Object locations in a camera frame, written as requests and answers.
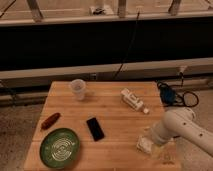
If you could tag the black smartphone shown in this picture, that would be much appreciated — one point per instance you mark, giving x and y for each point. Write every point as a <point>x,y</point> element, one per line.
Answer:
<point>95,129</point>

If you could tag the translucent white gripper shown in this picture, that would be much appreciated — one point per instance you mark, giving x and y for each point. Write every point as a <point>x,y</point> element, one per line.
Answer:
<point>156,149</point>

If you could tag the white plastic bottle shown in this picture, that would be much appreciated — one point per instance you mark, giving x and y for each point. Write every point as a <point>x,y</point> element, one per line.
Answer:
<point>132,100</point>

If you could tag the red brown sausage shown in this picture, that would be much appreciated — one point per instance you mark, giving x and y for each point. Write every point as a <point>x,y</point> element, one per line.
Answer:
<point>50,121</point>

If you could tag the green patterned plate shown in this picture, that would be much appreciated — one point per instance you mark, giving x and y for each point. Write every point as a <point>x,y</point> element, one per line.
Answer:
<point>59,148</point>

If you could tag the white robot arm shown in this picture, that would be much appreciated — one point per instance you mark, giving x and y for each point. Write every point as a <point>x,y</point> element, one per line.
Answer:
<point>176,122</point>

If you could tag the white wall plug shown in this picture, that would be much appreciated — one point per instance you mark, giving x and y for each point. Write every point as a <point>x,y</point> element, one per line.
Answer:
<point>182,69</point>

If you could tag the blue power adapter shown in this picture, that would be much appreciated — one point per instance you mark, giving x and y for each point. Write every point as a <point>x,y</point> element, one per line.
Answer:
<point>167,95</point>

